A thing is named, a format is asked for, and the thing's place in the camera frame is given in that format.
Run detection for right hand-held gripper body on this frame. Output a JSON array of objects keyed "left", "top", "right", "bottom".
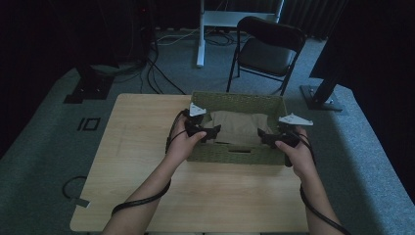
[{"left": 274, "top": 113, "right": 314, "bottom": 147}]

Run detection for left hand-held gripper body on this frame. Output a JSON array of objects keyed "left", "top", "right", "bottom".
[{"left": 183, "top": 102, "right": 210, "bottom": 137}]

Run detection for khaki pants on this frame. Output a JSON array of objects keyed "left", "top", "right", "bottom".
[{"left": 204, "top": 110, "right": 274, "bottom": 147}]

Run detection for green woven basket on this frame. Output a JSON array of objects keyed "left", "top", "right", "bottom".
[{"left": 186, "top": 90, "right": 289, "bottom": 166}]

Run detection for person's left hand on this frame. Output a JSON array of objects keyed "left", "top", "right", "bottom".
[{"left": 165, "top": 117, "right": 208, "bottom": 166}]

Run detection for person's right hand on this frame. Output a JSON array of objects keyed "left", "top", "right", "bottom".
[{"left": 274, "top": 126, "right": 317, "bottom": 180}]

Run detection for black folding chair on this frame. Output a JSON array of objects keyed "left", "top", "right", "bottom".
[{"left": 225, "top": 15, "right": 307, "bottom": 98}]

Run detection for black stand with square base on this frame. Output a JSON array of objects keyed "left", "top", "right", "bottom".
[{"left": 63, "top": 63, "right": 115, "bottom": 105}]

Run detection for black slanted stand with base plate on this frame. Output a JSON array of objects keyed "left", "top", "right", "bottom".
[{"left": 299, "top": 62, "right": 350, "bottom": 114}]

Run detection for black floor cable bundle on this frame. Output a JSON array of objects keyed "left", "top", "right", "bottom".
[{"left": 139, "top": 32, "right": 188, "bottom": 96}]

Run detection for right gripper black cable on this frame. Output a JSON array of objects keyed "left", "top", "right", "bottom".
[{"left": 284, "top": 129, "right": 352, "bottom": 235}]

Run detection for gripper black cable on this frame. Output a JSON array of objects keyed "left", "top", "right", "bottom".
[
  {"left": 111, "top": 110, "right": 189, "bottom": 217},
  {"left": 284, "top": 129, "right": 352, "bottom": 235}
]

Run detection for white metal desk frame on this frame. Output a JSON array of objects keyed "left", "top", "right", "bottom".
[{"left": 195, "top": 0, "right": 286, "bottom": 69}]

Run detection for white floor cable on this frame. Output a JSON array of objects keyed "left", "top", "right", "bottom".
[{"left": 156, "top": 28, "right": 201, "bottom": 47}]

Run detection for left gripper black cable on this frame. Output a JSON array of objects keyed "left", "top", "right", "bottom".
[{"left": 111, "top": 110, "right": 189, "bottom": 217}]

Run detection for black cable loop with grey tag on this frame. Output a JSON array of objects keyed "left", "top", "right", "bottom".
[{"left": 62, "top": 175, "right": 91, "bottom": 209}]

